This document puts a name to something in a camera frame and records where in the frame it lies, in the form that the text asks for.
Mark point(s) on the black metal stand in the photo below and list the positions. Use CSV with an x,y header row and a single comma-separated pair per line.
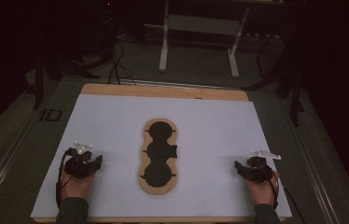
x,y
295,99

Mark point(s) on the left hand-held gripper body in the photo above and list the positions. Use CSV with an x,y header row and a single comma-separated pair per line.
x,y
79,165

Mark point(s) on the white table sheet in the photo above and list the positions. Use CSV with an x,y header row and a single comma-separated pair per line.
x,y
107,124

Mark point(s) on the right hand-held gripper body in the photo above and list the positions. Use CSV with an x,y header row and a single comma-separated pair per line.
x,y
259,171

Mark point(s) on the metal floor rail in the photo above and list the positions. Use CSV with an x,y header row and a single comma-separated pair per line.
x,y
314,174
4,161

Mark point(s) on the white metal desk frame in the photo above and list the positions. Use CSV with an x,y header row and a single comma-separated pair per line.
x,y
164,46

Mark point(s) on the black rectangular floor plate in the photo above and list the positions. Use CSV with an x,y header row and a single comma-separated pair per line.
x,y
50,115

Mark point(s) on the person's left hand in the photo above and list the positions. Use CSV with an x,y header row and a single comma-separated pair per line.
x,y
75,188

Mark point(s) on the wooden board with round holes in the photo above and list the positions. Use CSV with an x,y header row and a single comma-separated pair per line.
x,y
146,183

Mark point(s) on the person's right hand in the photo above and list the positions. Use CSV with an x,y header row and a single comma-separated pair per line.
x,y
264,193

